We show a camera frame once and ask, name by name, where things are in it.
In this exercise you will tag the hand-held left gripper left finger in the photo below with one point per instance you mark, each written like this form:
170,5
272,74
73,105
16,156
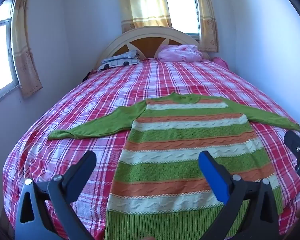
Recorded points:
85,162

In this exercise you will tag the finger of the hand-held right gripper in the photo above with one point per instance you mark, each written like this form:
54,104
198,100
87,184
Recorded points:
296,142

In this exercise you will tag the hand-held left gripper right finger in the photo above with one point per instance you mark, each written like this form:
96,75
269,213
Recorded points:
212,172

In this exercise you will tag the green orange white striped sweater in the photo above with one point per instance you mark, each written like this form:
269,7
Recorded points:
180,140

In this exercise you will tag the dark object beside bed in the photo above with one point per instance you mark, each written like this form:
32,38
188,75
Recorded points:
87,76

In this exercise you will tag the bed with red plaid sheet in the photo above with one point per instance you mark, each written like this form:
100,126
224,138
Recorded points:
130,82

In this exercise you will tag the white printed pillow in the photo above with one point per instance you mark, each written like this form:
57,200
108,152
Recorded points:
118,60

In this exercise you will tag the pink cloth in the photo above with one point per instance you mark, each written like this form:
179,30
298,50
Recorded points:
220,62

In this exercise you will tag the pink pillow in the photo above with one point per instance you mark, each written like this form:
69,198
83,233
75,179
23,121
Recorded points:
180,53

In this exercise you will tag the yellow side window curtain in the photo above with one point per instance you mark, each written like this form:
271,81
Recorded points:
25,50

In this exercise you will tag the cream and wood headboard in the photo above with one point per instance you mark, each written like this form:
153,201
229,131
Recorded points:
150,41

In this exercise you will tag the window behind headboard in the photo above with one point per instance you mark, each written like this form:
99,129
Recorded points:
182,10

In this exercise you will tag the wide yellow curtain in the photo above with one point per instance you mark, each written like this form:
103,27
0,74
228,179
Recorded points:
146,5

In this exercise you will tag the side wall window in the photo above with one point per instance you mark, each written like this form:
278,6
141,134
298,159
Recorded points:
0,52

